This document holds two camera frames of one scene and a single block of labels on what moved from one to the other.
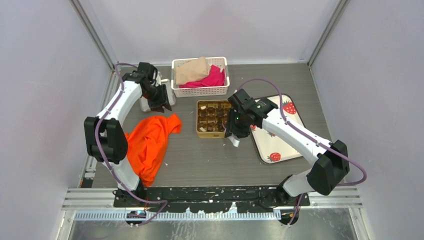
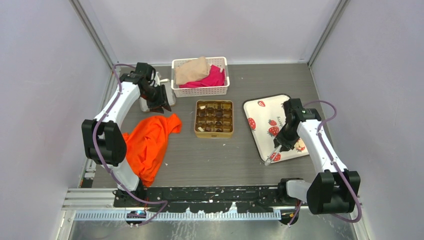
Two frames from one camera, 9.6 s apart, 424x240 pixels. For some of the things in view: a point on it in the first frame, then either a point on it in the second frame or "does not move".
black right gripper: x=231 y=127 to x=287 y=144
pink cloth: x=215 y=78 does not move
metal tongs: x=234 y=140 to x=272 y=155
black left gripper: x=162 y=101 does not move
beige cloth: x=192 y=70 does not move
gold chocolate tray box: x=211 y=116 does not move
